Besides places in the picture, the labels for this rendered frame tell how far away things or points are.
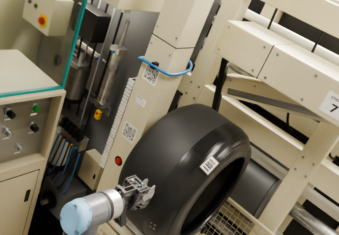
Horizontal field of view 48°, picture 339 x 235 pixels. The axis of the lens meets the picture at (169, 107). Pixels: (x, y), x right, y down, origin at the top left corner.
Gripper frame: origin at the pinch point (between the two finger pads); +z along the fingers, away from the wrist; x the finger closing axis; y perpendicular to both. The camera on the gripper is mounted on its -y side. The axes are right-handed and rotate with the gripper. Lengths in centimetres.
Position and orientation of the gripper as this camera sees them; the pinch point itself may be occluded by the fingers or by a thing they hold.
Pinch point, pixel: (150, 191)
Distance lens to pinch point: 134.5
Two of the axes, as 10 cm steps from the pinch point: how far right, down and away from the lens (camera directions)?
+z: 5.6, -0.6, 8.3
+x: -7.2, -5.4, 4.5
